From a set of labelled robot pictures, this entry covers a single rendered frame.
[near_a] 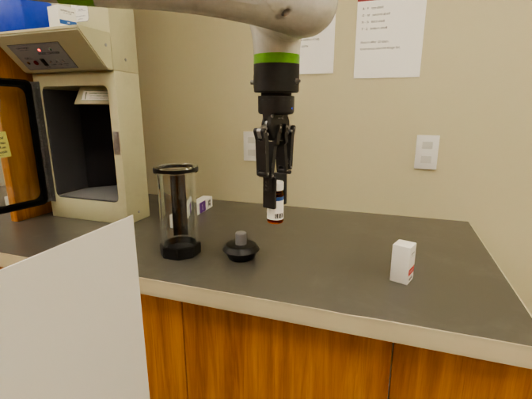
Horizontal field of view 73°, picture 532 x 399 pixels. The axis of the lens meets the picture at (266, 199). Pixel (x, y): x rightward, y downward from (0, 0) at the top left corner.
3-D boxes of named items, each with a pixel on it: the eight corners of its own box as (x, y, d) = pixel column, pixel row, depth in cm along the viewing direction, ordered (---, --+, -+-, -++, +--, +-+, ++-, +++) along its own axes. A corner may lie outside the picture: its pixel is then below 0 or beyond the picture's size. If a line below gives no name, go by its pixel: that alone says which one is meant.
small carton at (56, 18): (67, 33, 104) (65, 10, 102) (77, 32, 101) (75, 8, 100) (50, 30, 99) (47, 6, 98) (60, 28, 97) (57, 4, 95)
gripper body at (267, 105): (271, 95, 79) (271, 137, 82) (248, 94, 72) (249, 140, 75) (302, 94, 75) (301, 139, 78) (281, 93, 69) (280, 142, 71)
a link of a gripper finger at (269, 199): (276, 176, 76) (275, 177, 75) (276, 208, 78) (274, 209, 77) (264, 175, 78) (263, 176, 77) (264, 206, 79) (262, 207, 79)
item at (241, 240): (232, 248, 96) (231, 225, 95) (264, 252, 93) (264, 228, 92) (216, 261, 88) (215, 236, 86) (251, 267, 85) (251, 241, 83)
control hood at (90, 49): (31, 74, 115) (26, 39, 112) (114, 70, 104) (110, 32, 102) (-6, 70, 104) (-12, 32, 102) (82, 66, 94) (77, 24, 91)
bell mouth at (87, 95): (102, 104, 131) (100, 89, 130) (142, 104, 126) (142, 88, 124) (61, 104, 115) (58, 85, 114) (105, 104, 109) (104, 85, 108)
